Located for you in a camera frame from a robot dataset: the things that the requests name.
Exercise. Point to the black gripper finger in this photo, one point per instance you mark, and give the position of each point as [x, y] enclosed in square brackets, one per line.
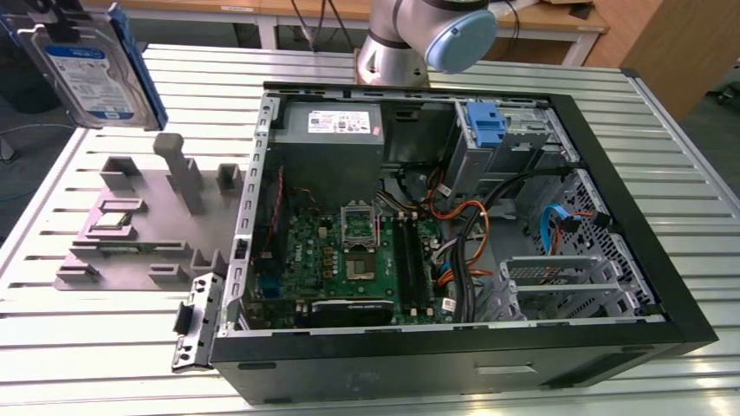
[87, 8]
[60, 21]

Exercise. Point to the hard disk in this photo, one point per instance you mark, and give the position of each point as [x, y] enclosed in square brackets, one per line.
[87, 78]

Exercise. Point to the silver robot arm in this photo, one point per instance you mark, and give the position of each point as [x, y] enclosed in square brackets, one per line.
[387, 26]

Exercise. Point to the silver disk bay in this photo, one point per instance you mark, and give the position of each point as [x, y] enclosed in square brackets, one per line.
[555, 287]

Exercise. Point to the black chair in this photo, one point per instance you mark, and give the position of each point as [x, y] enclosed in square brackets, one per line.
[23, 99]

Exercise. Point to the white metal leg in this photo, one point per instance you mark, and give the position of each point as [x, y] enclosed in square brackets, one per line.
[5, 149]

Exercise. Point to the CPU chip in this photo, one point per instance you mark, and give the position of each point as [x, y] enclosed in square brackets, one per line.
[112, 221]

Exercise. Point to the green RAM stick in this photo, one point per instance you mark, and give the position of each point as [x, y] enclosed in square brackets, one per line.
[127, 249]

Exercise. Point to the grey parts rack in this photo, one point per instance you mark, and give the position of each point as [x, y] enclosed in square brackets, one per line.
[161, 242]

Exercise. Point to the silver power supply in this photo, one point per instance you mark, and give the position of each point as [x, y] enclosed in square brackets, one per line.
[329, 173]

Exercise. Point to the black case fan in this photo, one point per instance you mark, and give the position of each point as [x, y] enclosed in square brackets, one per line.
[265, 216]

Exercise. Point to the green motherboard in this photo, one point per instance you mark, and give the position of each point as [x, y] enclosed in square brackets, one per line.
[312, 264]

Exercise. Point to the silver expansion slot latch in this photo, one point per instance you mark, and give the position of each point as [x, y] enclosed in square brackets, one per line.
[199, 312]

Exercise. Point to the socket locking lever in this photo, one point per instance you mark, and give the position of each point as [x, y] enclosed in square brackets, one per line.
[379, 229]

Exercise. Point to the blue drive latch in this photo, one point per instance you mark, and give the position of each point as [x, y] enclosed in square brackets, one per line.
[485, 125]

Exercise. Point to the CPU socket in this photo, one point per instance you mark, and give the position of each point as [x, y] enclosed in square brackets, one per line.
[363, 268]

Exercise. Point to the brown box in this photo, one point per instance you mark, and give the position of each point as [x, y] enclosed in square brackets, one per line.
[537, 50]

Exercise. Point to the silver drive cage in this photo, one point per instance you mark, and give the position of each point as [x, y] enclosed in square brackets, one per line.
[520, 130]

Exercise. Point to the black graphics card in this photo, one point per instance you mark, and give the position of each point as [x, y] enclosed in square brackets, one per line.
[347, 310]

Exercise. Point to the black PC case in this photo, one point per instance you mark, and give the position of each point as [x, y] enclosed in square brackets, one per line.
[404, 368]

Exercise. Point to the wooden cabinet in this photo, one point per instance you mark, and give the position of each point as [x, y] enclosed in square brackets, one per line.
[681, 52]

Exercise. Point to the black office chair base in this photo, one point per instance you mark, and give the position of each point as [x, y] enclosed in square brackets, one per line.
[729, 93]

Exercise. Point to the wooden desk white frame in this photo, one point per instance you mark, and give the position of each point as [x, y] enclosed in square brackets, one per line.
[285, 21]
[191, 13]

